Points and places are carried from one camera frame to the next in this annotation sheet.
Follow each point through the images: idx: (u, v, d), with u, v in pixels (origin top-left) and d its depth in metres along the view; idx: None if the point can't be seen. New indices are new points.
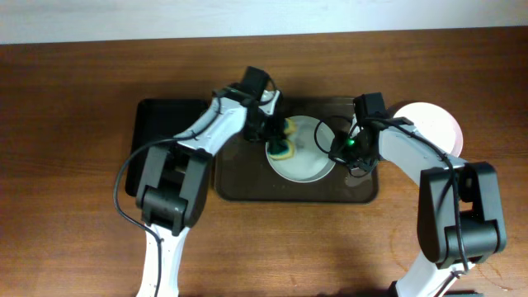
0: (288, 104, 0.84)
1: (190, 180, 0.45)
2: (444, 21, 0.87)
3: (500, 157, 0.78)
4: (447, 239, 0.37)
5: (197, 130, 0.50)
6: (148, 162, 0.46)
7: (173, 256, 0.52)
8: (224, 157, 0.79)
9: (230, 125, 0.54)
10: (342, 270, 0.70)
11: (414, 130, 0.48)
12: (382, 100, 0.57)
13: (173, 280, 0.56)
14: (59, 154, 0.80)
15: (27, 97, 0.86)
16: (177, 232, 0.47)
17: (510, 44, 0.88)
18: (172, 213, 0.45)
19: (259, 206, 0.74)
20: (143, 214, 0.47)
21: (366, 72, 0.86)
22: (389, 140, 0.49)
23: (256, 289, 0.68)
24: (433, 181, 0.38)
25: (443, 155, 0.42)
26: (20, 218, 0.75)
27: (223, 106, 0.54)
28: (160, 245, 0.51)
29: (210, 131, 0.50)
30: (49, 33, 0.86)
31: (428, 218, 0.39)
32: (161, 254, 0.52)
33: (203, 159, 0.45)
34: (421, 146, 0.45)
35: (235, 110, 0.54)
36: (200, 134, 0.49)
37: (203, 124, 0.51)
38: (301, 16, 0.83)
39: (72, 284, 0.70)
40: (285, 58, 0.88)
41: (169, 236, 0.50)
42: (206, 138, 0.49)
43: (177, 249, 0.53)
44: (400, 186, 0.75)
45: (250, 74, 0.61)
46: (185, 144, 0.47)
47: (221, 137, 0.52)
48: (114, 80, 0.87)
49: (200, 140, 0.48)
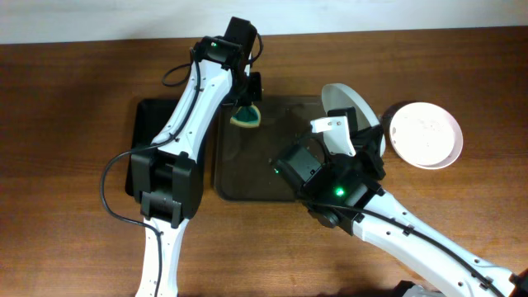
0: (287, 105, 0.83)
1: (179, 183, 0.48)
2: (442, 21, 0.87)
3: (498, 157, 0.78)
4: None
5: (175, 129, 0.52)
6: (134, 168, 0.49)
7: (172, 251, 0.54)
8: (223, 157, 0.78)
9: (213, 98, 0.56)
10: (343, 270, 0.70)
11: (396, 216, 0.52)
12: (306, 156, 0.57)
13: (172, 277, 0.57)
14: (58, 154, 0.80)
15: (26, 97, 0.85)
16: (176, 223, 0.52)
17: (508, 44, 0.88)
18: (172, 205, 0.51)
19: (259, 205, 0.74)
20: (142, 209, 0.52)
21: (365, 72, 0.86)
22: (377, 232, 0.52)
23: (256, 289, 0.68)
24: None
25: (484, 285, 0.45)
26: (19, 218, 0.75)
27: (203, 79, 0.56)
28: (160, 238, 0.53)
29: (190, 127, 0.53)
30: (48, 32, 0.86)
31: None
32: (162, 248, 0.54)
33: (190, 164, 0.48)
34: (426, 250, 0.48)
35: (216, 82, 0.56)
36: (178, 134, 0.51)
37: (182, 114, 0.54)
38: (300, 16, 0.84)
39: (72, 285, 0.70)
40: (286, 58, 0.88)
41: (169, 228, 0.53)
42: (187, 137, 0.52)
43: (177, 242, 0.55)
44: (400, 186, 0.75)
45: (238, 25, 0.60)
46: (167, 149, 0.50)
47: (205, 119, 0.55)
48: (112, 79, 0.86)
49: (180, 140, 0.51)
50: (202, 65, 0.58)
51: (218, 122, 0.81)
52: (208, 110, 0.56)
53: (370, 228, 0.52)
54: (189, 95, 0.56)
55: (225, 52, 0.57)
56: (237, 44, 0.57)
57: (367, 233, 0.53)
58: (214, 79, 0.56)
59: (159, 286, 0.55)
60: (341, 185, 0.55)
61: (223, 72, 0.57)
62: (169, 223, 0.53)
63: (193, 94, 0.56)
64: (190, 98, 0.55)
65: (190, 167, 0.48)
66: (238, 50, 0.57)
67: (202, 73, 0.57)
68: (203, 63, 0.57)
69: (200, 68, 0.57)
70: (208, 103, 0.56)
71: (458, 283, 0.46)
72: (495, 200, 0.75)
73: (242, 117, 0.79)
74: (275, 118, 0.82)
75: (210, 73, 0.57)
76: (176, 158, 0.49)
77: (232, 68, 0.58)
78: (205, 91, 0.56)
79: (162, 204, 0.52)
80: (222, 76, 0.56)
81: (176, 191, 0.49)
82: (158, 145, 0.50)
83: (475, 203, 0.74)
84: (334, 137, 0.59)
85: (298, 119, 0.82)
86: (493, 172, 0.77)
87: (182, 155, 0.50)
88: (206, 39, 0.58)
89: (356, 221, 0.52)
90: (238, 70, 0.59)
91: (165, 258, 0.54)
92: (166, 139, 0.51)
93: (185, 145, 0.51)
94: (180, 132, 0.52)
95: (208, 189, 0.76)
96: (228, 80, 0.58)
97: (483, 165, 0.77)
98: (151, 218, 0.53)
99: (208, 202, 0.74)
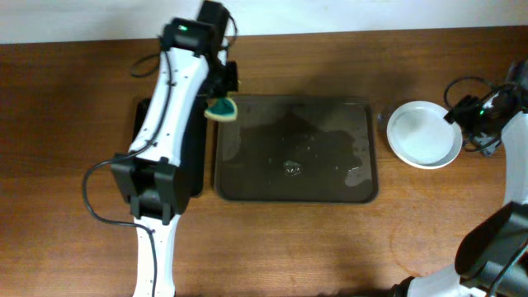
0: (286, 105, 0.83)
1: (162, 188, 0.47)
2: (442, 21, 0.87)
3: (500, 156, 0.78)
4: (483, 264, 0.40)
5: (151, 134, 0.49)
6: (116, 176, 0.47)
7: (166, 248, 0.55)
8: (223, 157, 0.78)
9: (189, 91, 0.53)
10: (343, 270, 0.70)
11: None
12: None
13: (169, 275, 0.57)
14: (58, 153, 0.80)
15: (26, 96, 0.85)
16: (167, 220, 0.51)
17: (508, 44, 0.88)
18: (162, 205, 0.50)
19: (259, 205, 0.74)
20: (131, 211, 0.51)
21: (365, 71, 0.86)
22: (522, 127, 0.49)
23: (256, 289, 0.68)
24: (514, 215, 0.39)
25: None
26: (20, 217, 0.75)
27: (176, 72, 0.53)
28: (152, 236, 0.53)
29: (169, 128, 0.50)
30: (49, 31, 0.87)
31: (477, 247, 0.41)
32: (155, 247, 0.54)
33: (172, 168, 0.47)
34: None
35: (188, 71, 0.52)
36: (156, 139, 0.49)
37: (157, 115, 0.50)
38: (299, 16, 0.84)
39: (73, 285, 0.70)
40: (286, 57, 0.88)
41: (159, 225, 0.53)
42: (166, 139, 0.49)
43: (170, 240, 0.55)
44: (400, 186, 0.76)
45: (211, 11, 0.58)
46: (144, 156, 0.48)
47: (183, 114, 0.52)
48: (112, 79, 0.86)
49: (157, 145, 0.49)
50: (172, 54, 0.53)
51: (218, 122, 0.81)
52: (185, 105, 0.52)
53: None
54: (162, 91, 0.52)
55: (194, 37, 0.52)
56: (205, 29, 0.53)
57: (517, 123, 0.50)
58: (186, 69, 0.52)
59: (156, 285, 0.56)
60: None
61: (195, 60, 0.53)
62: (159, 219, 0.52)
63: (165, 90, 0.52)
64: (163, 95, 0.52)
65: (172, 173, 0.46)
66: (207, 35, 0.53)
67: (172, 64, 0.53)
68: (172, 53, 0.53)
69: (169, 59, 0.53)
70: (183, 96, 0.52)
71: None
72: (495, 200, 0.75)
73: (218, 109, 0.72)
74: (275, 118, 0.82)
75: (181, 63, 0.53)
76: (157, 164, 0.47)
77: (205, 55, 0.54)
78: (180, 84, 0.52)
79: (153, 204, 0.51)
80: (195, 64, 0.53)
81: (162, 195, 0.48)
82: (135, 152, 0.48)
83: (475, 203, 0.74)
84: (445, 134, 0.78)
85: (298, 119, 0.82)
86: (493, 172, 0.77)
87: (162, 160, 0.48)
88: (171, 23, 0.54)
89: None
90: (212, 57, 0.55)
91: (159, 256, 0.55)
92: (143, 145, 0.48)
93: (165, 149, 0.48)
94: (157, 136, 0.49)
95: (208, 189, 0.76)
96: (202, 69, 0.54)
97: (483, 164, 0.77)
98: (141, 217, 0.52)
99: (208, 202, 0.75)
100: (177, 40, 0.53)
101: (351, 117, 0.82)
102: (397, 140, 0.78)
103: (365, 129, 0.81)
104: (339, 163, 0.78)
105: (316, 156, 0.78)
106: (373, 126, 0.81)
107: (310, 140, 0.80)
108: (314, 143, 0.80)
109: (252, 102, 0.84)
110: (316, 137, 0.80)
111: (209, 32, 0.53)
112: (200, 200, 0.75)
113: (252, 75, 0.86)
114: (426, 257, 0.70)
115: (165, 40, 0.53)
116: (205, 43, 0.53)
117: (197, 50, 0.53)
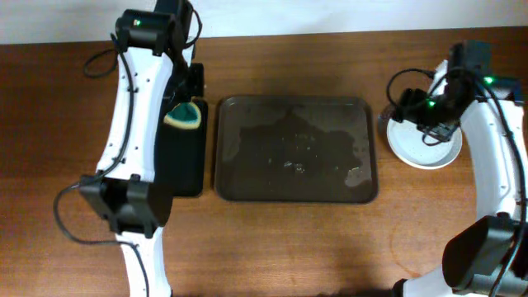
0: (286, 106, 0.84)
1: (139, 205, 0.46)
2: (440, 21, 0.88)
3: None
4: (469, 275, 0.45)
5: (117, 152, 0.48)
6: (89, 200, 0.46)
7: (152, 257, 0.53)
8: (223, 157, 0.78)
9: (153, 96, 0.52)
10: (343, 271, 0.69)
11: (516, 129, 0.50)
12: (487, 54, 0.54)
13: (161, 277, 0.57)
14: (58, 153, 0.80)
15: (27, 96, 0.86)
16: (150, 233, 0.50)
17: (506, 44, 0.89)
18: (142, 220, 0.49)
19: (259, 205, 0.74)
20: (111, 228, 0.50)
21: (365, 71, 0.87)
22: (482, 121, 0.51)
23: (256, 289, 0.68)
24: (493, 230, 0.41)
25: (521, 200, 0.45)
26: (21, 217, 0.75)
27: (136, 76, 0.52)
28: (137, 250, 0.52)
29: (135, 139, 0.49)
30: (51, 31, 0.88)
31: (462, 256, 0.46)
32: (140, 257, 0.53)
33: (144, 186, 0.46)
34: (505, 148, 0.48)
35: (150, 73, 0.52)
36: (124, 155, 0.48)
37: (122, 126, 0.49)
38: (299, 16, 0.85)
39: (72, 285, 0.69)
40: (286, 57, 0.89)
41: (143, 239, 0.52)
42: (134, 153, 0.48)
43: (156, 249, 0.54)
44: (400, 186, 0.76)
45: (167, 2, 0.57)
46: (114, 175, 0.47)
47: (150, 120, 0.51)
48: (114, 80, 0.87)
49: (126, 162, 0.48)
50: (128, 55, 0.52)
51: (218, 122, 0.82)
52: (150, 110, 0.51)
53: (484, 108, 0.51)
54: (124, 100, 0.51)
55: (151, 31, 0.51)
56: (162, 20, 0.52)
57: (473, 112, 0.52)
58: (147, 72, 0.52)
59: (148, 286, 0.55)
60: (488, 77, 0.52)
61: (155, 63, 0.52)
62: (141, 235, 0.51)
63: (128, 99, 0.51)
64: (126, 105, 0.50)
65: (145, 190, 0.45)
66: (165, 26, 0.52)
67: (131, 68, 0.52)
68: (128, 54, 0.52)
69: (128, 63, 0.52)
70: (147, 101, 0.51)
71: (502, 185, 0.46)
72: None
73: (178, 116, 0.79)
74: (275, 118, 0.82)
75: (140, 65, 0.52)
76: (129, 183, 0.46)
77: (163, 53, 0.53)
78: (141, 89, 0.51)
79: (130, 219, 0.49)
80: (155, 67, 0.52)
81: (139, 212, 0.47)
82: (102, 172, 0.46)
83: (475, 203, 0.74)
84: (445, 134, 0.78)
85: (298, 119, 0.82)
86: None
87: (134, 177, 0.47)
88: (123, 18, 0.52)
89: (478, 102, 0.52)
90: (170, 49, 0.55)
91: (148, 266, 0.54)
92: (110, 164, 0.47)
93: (134, 165, 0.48)
94: (124, 152, 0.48)
95: (208, 189, 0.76)
96: (162, 68, 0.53)
97: None
98: (122, 233, 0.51)
99: (208, 202, 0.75)
100: (131, 35, 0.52)
101: (351, 118, 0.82)
102: (397, 141, 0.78)
103: (365, 129, 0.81)
104: (339, 163, 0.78)
105: (316, 156, 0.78)
106: (373, 126, 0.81)
107: (310, 141, 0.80)
108: (314, 143, 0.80)
109: (252, 102, 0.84)
110: (316, 137, 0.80)
111: (167, 23, 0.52)
112: (201, 200, 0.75)
113: (252, 76, 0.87)
114: (426, 257, 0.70)
115: (120, 40, 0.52)
116: (164, 37, 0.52)
117: (157, 46, 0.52)
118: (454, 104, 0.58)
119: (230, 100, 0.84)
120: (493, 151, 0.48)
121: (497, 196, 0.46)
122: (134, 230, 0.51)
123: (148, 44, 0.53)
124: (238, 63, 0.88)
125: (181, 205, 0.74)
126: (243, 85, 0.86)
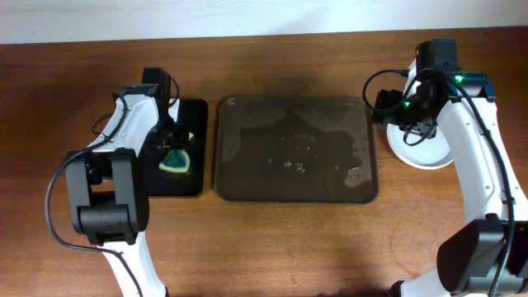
0: (286, 106, 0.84)
1: (123, 182, 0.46)
2: (439, 21, 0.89)
3: None
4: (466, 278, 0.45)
5: (109, 133, 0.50)
6: (72, 183, 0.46)
7: (140, 261, 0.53)
8: (223, 157, 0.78)
9: (143, 117, 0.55)
10: (343, 270, 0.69)
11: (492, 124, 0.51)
12: (452, 50, 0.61)
13: (153, 277, 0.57)
14: (58, 153, 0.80)
15: (27, 96, 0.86)
16: (132, 237, 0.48)
17: (505, 44, 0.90)
18: (120, 223, 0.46)
19: (259, 205, 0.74)
20: (88, 236, 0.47)
21: (365, 70, 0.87)
22: (459, 121, 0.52)
23: (256, 289, 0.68)
24: (483, 233, 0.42)
25: (506, 199, 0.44)
26: (20, 216, 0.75)
27: (129, 103, 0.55)
28: (121, 257, 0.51)
29: (124, 132, 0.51)
30: (53, 30, 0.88)
31: (457, 259, 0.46)
32: (127, 263, 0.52)
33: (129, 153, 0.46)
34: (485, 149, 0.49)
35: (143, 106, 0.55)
36: (113, 137, 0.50)
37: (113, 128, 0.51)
38: (299, 16, 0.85)
39: (71, 285, 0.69)
40: (286, 56, 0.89)
41: (127, 247, 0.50)
42: (123, 139, 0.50)
43: (142, 253, 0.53)
44: (400, 186, 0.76)
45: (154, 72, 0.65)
46: (101, 150, 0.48)
47: (139, 134, 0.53)
48: (113, 79, 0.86)
49: (115, 142, 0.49)
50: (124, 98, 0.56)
51: (218, 122, 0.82)
52: (139, 126, 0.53)
53: (459, 107, 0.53)
54: (117, 116, 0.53)
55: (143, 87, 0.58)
56: (157, 72, 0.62)
57: (449, 111, 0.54)
58: (139, 102, 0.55)
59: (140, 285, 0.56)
60: (458, 75, 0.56)
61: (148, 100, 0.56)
62: (124, 242, 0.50)
63: (120, 115, 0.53)
64: (118, 119, 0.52)
65: (126, 158, 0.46)
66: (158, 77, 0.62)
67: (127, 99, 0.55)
68: (126, 97, 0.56)
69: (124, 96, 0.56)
70: (138, 120, 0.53)
71: (487, 185, 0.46)
72: None
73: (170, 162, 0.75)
74: (275, 118, 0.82)
75: (134, 98, 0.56)
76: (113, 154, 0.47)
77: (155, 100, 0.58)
78: (134, 110, 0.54)
79: (106, 227, 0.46)
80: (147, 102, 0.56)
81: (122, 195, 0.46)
82: (91, 148, 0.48)
83: None
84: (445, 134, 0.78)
85: (298, 119, 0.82)
86: None
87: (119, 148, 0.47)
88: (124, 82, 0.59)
89: (450, 101, 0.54)
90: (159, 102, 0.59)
91: (135, 270, 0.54)
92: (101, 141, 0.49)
93: (121, 145, 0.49)
94: (115, 134, 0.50)
95: (208, 189, 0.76)
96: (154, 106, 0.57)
97: None
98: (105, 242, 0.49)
99: (208, 201, 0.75)
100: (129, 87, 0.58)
101: (351, 118, 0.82)
102: (397, 141, 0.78)
103: (365, 129, 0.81)
104: (340, 163, 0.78)
105: (316, 156, 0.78)
106: (373, 126, 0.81)
107: (309, 140, 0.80)
108: (314, 143, 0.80)
109: (252, 102, 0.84)
110: (316, 137, 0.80)
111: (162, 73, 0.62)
112: (201, 200, 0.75)
113: (253, 75, 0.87)
114: (426, 257, 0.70)
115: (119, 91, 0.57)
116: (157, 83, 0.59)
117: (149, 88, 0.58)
118: (427, 105, 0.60)
119: (231, 100, 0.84)
120: (473, 150, 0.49)
121: (483, 198, 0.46)
122: (114, 240, 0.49)
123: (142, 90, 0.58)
124: (238, 63, 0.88)
125: (181, 205, 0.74)
126: (243, 84, 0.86)
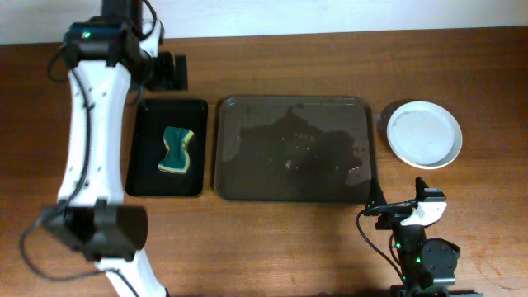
0: (285, 106, 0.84)
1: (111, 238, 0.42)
2: (438, 21, 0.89)
3: (499, 157, 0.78)
4: None
5: (79, 175, 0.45)
6: (54, 236, 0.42)
7: (138, 272, 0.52)
8: (223, 157, 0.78)
9: (110, 109, 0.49)
10: (343, 270, 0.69)
11: (406, 223, 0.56)
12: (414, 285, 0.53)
13: (153, 285, 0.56)
14: (60, 153, 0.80)
15: (30, 96, 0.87)
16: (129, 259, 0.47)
17: (505, 46, 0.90)
18: (117, 251, 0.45)
19: (259, 206, 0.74)
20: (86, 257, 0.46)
21: (365, 70, 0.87)
22: None
23: (256, 289, 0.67)
24: None
25: None
26: (20, 216, 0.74)
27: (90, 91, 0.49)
28: (120, 273, 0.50)
29: (98, 161, 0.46)
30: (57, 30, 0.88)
31: None
32: (126, 277, 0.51)
33: (112, 211, 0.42)
34: None
35: (106, 91, 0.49)
36: (86, 178, 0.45)
37: (82, 145, 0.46)
38: (299, 17, 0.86)
39: (72, 285, 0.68)
40: (286, 57, 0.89)
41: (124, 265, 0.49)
42: (96, 175, 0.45)
43: (142, 265, 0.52)
44: (401, 186, 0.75)
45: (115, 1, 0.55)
46: (77, 203, 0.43)
47: (111, 134, 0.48)
48: None
49: (90, 185, 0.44)
50: (80, 70, 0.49)
51: (218, 123, 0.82)
52: (111, 126, 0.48)
53: None
54: (81, 120, 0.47)
55: (101, 42, 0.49)
56: (115, 28, 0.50)
57: None
58: (100, 87, 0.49)
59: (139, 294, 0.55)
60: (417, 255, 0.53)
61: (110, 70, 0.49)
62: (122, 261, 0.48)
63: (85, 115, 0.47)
64: (83, 123, 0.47)
65: (112, 218, 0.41)
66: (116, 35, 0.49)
67: (85, 84, 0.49)
68: (80, 68, 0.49)
69: (79, 77, 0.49)
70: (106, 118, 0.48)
71: None
72: (496, 200, 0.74)
73: (170, 162, 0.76)
74: (275, 118, 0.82)
75: (94, 80, 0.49)
76: (95, 209, 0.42)
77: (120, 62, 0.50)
78: (98, 106, 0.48)
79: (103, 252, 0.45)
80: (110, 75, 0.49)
81: (112, 242, 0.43)
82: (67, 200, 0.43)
83: (476, 204, 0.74)
84: (438, 134, 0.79)
85: (298, 119, 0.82)
86: (493, 172, 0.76)
87: (100, 203, 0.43)
88: (71, 32, 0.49)
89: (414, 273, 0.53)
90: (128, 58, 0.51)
91: (135, 282, 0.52)
92: (73, 190, 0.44)
93: (96, 189, 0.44)
94: (87, 175, 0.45)
95: (208, 189, 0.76)
96: (118, 78, 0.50)
97: (483, 165, 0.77)
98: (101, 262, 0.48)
99: (208, 202, 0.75)
100: (80, 48, 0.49)
101: (352, 118, 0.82)
102: (397, 141, 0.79)
103: (365, 129, 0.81)
104: (340, 163, 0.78)
105: (316, 156, 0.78)
106: (374, 126, 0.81)
107: (310, 141, 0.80)
108: (314, 143, 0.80)
109: (252, 102, 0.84)
110: (316, 137, 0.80)
111: (120, 33, 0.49)
112: (201, 200, 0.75)
113: (253, 76, 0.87)
114: None
115: (69, 53, 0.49)
116: (116, 46, 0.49)
117: (110, 58, 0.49)
118: (412, 256, 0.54)
119: (230, 100, 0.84)
120: None
121: None
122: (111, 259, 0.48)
123: (100, 56, 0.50)
124: (238, 62, 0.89)
125: (181, 205, 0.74)
126: (244, 85, 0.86)
